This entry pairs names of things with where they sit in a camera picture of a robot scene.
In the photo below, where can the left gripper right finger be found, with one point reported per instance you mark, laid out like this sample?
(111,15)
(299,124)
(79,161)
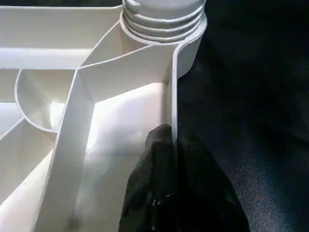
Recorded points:
(205,193)

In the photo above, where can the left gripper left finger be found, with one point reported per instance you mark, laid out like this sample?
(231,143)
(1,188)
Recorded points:
(149,193)

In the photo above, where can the white plastic table top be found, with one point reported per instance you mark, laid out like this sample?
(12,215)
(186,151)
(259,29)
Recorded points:
(48,53)

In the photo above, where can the white plastic table leg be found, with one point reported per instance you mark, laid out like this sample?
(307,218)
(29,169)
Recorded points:
(164,19)

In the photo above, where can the black work mat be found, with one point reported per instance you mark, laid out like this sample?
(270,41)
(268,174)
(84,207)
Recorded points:
(256,111)

